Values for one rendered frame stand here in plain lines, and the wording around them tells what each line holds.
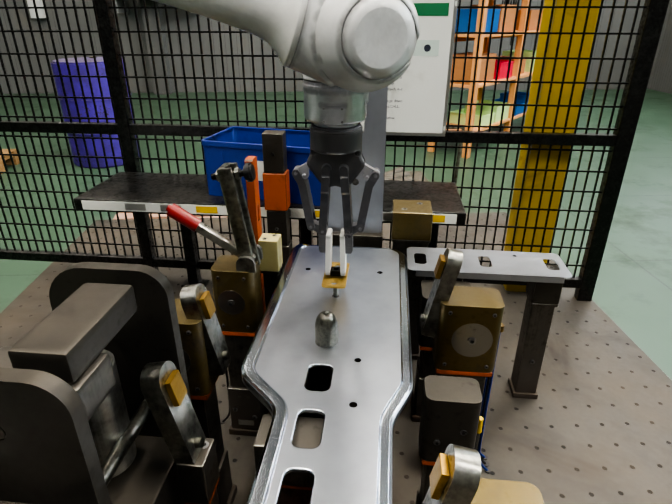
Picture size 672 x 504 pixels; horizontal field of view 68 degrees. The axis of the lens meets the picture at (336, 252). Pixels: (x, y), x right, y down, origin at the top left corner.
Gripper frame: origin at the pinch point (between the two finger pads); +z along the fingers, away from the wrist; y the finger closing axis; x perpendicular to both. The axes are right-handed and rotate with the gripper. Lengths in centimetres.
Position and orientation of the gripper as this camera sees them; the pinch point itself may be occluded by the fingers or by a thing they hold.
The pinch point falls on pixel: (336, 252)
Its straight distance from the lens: 78.8
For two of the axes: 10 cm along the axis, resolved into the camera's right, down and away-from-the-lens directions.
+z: 0.0, 9.0, 4.3
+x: 1.0, -4.3, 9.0
